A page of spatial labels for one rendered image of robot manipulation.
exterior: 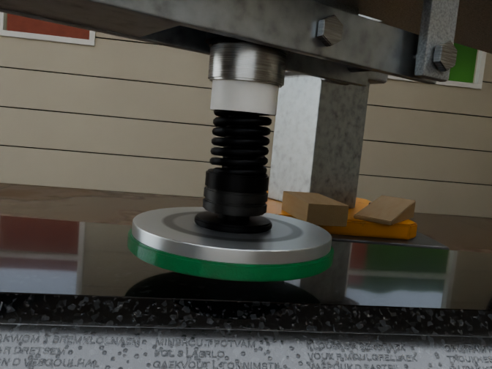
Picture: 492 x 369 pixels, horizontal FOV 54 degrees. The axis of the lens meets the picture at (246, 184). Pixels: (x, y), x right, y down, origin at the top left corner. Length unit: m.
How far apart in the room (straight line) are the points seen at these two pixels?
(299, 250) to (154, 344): 0.15
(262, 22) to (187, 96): 6.16
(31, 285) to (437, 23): 0.50
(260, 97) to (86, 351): 0.28
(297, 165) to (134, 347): 1.00
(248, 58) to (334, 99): 0.89
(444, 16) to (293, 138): 0.84
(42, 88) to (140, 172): 1.65
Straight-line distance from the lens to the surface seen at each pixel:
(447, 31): 0.61
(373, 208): 1.33
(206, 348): 0.44
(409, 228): 1.30
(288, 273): 0.44
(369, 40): 0.55
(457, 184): 7.77
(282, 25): 0.47
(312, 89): 1.35
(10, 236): 0.67
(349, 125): 1.40
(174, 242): 0.43
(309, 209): 1.09
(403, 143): 7.37
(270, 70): 0.48
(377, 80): 1.43
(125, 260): 0.57
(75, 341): 0.45
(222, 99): 0.48
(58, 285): 0.49
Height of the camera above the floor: 0.98
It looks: 6 degrees down
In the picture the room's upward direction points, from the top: 5 degrees clockwise
